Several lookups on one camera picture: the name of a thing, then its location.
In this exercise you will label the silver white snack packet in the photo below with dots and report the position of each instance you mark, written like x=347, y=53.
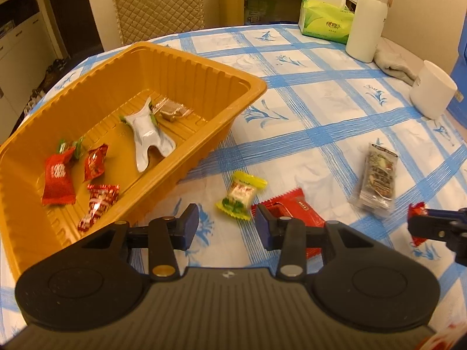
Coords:
x=146, y=135

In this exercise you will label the blue checked tablecloth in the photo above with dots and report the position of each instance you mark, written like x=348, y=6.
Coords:
x=310, y=91

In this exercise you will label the clear nut snack packet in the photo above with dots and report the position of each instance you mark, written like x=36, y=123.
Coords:
x=377, y=182

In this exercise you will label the white cup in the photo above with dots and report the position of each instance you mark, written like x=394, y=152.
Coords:
x=432, y=89

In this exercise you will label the white thermos bottle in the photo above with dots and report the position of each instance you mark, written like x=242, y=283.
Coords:
x=366, y=25

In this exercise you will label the tall white and dark cabinet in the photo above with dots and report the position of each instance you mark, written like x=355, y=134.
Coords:
x=22, y=43

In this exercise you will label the red twisted candy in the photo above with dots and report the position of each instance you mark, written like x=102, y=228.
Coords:
x=95, y=160

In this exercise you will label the blue bag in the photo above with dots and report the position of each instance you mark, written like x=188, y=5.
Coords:
x=461, y=54

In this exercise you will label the quilted beige chair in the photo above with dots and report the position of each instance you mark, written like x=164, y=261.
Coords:
x=157, y=3

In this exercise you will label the small red candy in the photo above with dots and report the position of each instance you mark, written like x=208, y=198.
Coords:
x=416, y=211

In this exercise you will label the orange plastic tray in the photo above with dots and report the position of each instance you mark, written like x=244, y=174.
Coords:
x=219, y=91

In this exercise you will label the clear brown snack packet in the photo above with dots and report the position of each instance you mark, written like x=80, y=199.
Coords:
x=171, y=110

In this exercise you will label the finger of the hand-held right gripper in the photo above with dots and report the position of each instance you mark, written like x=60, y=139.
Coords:
x=434, y=226

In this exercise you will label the row of shoes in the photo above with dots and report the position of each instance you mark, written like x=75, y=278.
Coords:
x=47, y=84

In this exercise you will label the yellow and green candy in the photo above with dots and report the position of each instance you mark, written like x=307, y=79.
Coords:
x=240, y=195

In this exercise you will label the red pillow snack packet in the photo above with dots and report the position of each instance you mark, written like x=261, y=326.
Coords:
x=58, y=178

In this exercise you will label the red and white candy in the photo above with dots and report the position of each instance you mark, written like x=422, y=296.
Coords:
x=98, y=204

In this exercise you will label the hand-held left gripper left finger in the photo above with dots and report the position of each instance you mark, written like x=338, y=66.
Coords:
x=189, y=226

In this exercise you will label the green tissue pack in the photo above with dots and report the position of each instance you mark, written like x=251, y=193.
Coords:
x=324, y=22

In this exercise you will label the grey cloth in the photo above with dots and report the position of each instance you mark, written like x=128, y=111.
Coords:
x=396, y=62

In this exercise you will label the dark door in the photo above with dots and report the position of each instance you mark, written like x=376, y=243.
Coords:
x=73, y=14

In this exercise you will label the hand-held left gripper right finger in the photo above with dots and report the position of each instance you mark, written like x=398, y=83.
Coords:
x=263, y=226

